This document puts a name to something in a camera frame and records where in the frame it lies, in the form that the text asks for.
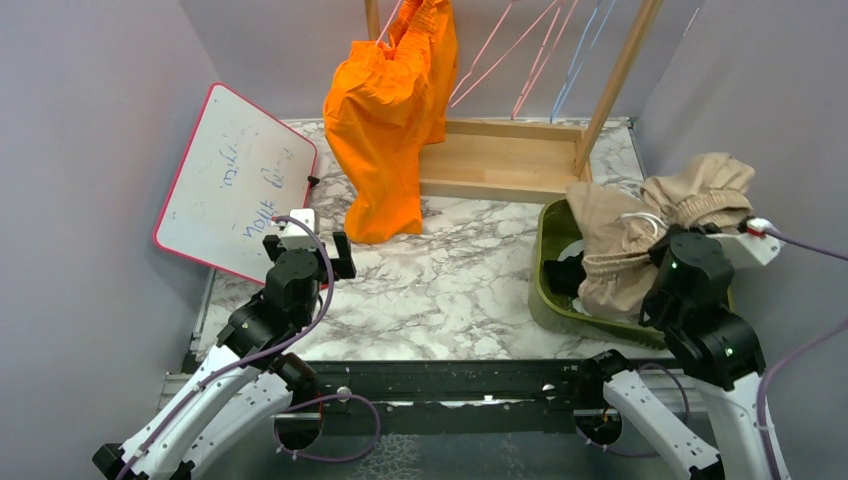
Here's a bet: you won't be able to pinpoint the pink framed whiteboard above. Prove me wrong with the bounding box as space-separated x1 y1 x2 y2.
153 83 319 283

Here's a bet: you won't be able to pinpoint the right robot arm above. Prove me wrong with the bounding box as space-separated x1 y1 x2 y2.
576 229 790 479

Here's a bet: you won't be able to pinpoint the wooden clothes rack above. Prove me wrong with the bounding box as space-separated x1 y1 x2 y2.
362 0 666 205

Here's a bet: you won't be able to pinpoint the beige garment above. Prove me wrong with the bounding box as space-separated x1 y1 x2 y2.
566 152 755 319

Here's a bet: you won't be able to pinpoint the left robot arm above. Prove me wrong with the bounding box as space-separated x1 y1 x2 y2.
92 230 356 479

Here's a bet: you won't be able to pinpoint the black shorts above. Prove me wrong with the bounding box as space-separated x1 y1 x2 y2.
543 254 587 298

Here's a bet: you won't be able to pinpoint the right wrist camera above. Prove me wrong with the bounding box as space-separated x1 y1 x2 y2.
707 217 784 270

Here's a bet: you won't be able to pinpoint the pink wire hanger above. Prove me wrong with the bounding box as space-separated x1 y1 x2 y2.
510 0 579 120
374 0 404 45
449 0 564 109

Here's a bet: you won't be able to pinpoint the orange shorts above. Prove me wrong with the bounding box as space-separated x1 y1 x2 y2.
323 1 459 244

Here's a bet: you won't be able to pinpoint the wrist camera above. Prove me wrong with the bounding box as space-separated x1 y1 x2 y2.
272 208 320 251
707 217 784 270

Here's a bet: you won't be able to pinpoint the blue wire hanger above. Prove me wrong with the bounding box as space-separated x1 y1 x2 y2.
548 0 617 124

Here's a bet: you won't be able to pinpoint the white shorts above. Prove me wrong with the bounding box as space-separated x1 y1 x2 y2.
557 239 584 262

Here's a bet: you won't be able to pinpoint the olive green plastic basket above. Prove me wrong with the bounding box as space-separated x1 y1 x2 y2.
528 184 739 350

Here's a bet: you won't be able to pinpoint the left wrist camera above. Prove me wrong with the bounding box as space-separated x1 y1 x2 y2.
272 208 320 251

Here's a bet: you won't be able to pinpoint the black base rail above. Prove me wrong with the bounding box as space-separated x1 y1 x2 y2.
158 358 697 439

